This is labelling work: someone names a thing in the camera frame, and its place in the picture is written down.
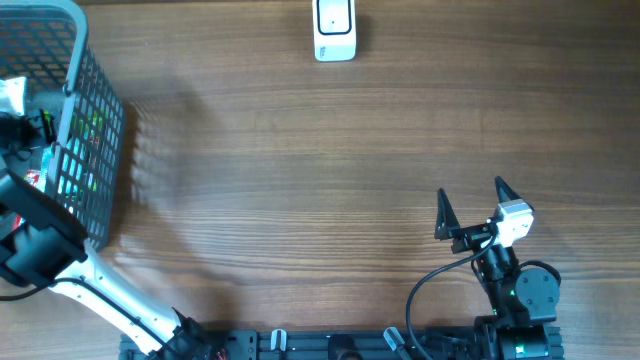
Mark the silver foil packet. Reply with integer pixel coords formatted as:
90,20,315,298
0,77,28,116

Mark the green snack bag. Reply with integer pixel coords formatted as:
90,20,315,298
57,111,105,200

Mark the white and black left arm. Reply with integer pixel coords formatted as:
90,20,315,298
1,164,212,359

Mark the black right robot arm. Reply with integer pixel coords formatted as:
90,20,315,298
421,177,564,360

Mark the white barcode scanner box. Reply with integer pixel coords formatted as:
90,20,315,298
312,0,357,62

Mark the red stick sachet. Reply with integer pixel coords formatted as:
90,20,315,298
13,169,45,229

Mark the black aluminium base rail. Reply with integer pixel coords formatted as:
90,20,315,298
118,325,566,360

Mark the grey plastic mesh basket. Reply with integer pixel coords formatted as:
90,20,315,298
1,1,127,250

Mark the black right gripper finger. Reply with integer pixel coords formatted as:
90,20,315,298
434,188,461,240
495,176,521,203

